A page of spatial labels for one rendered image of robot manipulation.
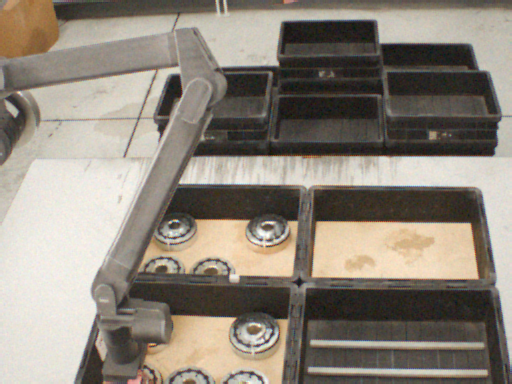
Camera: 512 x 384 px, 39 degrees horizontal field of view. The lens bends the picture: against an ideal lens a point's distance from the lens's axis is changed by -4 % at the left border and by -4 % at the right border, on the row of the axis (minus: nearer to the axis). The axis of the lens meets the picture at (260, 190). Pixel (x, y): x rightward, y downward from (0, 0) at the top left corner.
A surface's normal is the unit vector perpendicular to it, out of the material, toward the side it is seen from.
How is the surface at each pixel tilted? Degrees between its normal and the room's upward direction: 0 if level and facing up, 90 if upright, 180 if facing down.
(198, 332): 0
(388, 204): 90
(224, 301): 90
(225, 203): 90
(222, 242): 0
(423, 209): 90
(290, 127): 0
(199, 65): 62
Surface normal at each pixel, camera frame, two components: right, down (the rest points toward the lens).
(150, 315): -0.11, 0.23
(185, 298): -0.11, 0.65
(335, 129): -0.07, -0.76
